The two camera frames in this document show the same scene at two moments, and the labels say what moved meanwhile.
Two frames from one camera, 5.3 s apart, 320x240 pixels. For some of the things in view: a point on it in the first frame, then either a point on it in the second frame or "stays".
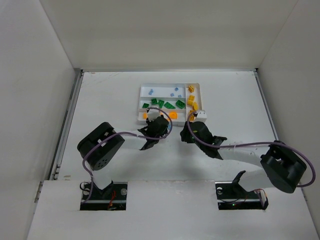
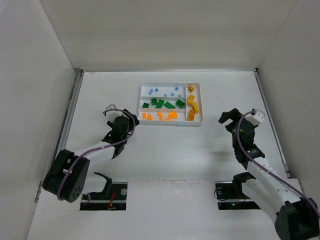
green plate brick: x=169 y=106 stays
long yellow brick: x=191 y=117 stays
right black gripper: x=191 y=131 → x=230 y=117
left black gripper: x=155 y=130 → x=130 y=117
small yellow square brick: x=191 y=88 stays
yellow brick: x=195 y=106 stays
